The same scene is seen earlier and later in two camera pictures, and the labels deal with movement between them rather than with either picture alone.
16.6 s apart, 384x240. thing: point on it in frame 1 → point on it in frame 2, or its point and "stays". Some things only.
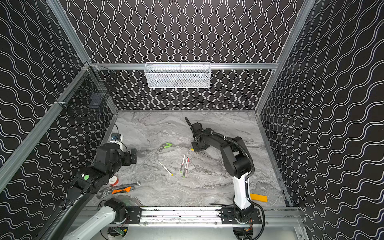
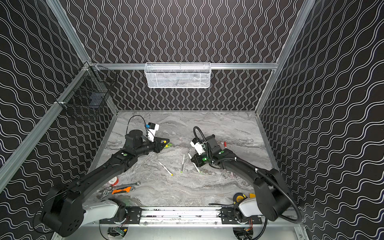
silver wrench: [110, 187] stays
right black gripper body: [196, 132] → [199, 157]
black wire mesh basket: [91, 89] stays
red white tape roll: [114, 181] stays
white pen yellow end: [166, 169] stays
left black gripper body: [127, 156] → [157, 144]
